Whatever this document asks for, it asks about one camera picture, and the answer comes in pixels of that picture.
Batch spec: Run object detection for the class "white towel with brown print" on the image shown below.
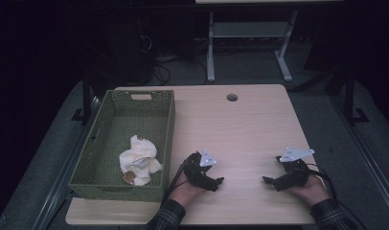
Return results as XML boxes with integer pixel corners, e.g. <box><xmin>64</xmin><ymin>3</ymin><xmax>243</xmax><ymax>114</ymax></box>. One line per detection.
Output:
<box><xmin>119</xmin><ymin>134</ymin><xmax>163</xmax><ymax>187</ymax></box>

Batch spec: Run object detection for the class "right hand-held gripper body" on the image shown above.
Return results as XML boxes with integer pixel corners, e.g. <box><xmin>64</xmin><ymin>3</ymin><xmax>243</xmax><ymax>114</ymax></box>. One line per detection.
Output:
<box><xmin>276</xmin><ymin>147</ymin><xmax>315</xmax><ymax>190</ymax></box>

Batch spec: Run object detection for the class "tangle of black floor cables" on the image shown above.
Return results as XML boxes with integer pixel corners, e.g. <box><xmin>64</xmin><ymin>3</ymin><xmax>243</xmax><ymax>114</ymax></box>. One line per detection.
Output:
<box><xmin>138</xmin><ymin>34</ymin><xmax>210</xmax><ymax>86</ymax></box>

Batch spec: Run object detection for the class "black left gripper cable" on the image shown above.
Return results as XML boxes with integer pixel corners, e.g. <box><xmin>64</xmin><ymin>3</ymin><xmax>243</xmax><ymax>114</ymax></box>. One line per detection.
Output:
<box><xmin>162</xmin><ymin>152</ymin><xmax>196</xmax><ymax>205</ymax></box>

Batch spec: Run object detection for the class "person's right hand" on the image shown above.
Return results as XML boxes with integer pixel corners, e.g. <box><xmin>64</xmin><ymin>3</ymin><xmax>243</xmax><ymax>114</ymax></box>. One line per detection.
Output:
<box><xmin>286</xmin><ymin>173</ymin><xmax>331</xmax><ymax>208</ymax></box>

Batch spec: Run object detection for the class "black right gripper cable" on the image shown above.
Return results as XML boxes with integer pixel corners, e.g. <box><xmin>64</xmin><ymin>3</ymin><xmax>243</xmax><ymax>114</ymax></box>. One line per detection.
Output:
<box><xmin>307</xmin><ymin>163</ymin><xmax>369</xmax><ymax>230</ymax></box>

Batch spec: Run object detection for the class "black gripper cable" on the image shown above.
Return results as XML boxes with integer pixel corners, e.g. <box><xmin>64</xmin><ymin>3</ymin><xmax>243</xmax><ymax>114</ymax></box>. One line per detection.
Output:
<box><xmin>162</xmin><ymin>152</ymin><xmax>196</xmax><ymax>205</ymax></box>
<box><xmin>307</xmin><ymin>163</ymin><xmax>369</xmax><ymax>230</ymax></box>

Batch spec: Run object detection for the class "white metal desk frame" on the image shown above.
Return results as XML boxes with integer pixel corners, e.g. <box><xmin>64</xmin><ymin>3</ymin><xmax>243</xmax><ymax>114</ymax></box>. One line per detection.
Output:
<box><xmin>194</xmin><ymin>0</ymin><xmax>344</xmax><ymax>83</ymax></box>

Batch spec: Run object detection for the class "green woven basket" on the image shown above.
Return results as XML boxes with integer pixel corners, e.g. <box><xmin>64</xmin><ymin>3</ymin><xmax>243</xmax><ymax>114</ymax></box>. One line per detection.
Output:
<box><xmin>67</xmin><ymin>89</ymin><xmax>176</xmax><ymax>203</ymax></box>

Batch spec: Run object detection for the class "black metal stand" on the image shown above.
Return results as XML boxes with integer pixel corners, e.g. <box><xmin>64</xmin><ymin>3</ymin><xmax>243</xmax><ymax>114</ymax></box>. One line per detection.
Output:
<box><xmin>71</xmin><ymin>73</ymin><xmax>95</xmax><ymax>125</ymax></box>
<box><xmin>341</xmin><ymin>65</ymin><xmax>370</xmax><ymax>127</ymax></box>

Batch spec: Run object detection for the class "person's left hand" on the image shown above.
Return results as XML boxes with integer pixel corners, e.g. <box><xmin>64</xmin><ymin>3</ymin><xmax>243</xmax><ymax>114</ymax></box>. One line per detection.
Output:
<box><xmin>168</xmin><ymin>173</ymin><xmax>210</xmax><ymax>209</ymax></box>

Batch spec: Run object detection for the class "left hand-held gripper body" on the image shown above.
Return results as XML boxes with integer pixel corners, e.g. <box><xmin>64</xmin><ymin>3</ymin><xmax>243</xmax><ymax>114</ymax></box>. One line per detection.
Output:
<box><xmin>182</xmin><ymin>148</ymin><xmax>217</xmax><ymax>192</ymax></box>

